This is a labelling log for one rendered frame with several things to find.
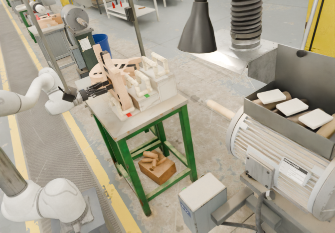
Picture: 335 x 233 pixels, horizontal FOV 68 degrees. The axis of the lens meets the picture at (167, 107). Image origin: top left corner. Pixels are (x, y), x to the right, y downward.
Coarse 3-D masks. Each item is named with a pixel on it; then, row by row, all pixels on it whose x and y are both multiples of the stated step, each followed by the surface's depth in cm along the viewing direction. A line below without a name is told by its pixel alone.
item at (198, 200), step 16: (208, 176) 95; (192, 192) 90; (208, 192) 89; (224, 192) 91; (192, 208) 85; (208, 208) 89; (192, 224) 91; (208, 224) 94; (224, 224) 101; (240, 224) 96
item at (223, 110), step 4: (208, 104) 110; (212, 104) 108; (216, 104) 107; (212, 108) 108; (216, 108) 106; (220, 108) 105; (224, 108) 104; (220, 112) 104; (224, 112) 102; (228, 112) 101; (232, 112) 101; (228, 116) 101; (232, 116) 99
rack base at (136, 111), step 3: (108, 105) 184; (111, 108) 178; (114, 108) 178; (135, 108) 173; (114, 111) 174; (117, 111) 174; (135, 111) 170; (138, 111) 170; (117, 114) 171; (132, 114) 168; (135, 114) 168; (120, 117) 167; (123, 117) 166; (126, 117) 166; (129, 117) 167; (123, 120) 165
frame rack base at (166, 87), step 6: (144, 72) 180; (150, 72) 179; (150, 78) 172; (162, 78) 168; (168, 78) 170; (174, 78) 173; (156, 84) 167; (162, 84) 169; (168, 84) 172; (174, 84) 175; (156, 90) 172; (162, 90) 171; (168, 90) 174; (174, 90) 177; (162, 96) 174; (168, 96) 177
